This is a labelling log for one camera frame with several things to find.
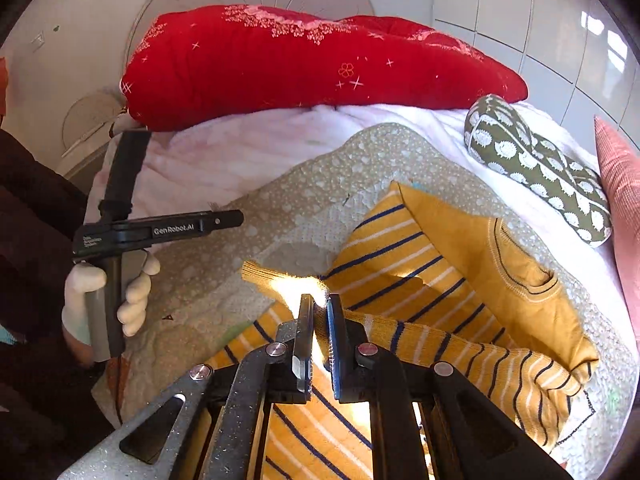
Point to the white glossy wardrobe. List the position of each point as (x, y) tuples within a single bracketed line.
[(550, 25)]

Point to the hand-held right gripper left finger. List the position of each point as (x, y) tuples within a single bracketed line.
[(306, 345)]

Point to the yellow striped sweater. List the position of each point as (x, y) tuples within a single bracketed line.
[(450, 240)]

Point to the red pillow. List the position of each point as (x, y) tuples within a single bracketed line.
[(280, 65)]

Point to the pink ribbed pillow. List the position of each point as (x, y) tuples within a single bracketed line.
[(622, 185)]

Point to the white wall switch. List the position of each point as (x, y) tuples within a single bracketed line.
[(38, 42)]

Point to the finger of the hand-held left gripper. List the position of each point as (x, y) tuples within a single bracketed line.
[(225, 221)]

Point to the person's left hand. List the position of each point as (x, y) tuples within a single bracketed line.
[(80, 280)]

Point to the green patterned pillow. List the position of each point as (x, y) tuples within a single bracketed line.
[(530, 160)]

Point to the person's left forearm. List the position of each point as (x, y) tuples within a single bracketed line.
[(35, 210)]

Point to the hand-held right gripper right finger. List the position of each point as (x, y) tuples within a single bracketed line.
[(334, 350)]

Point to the patchwork quilt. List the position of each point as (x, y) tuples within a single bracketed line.
[(310, 190)]

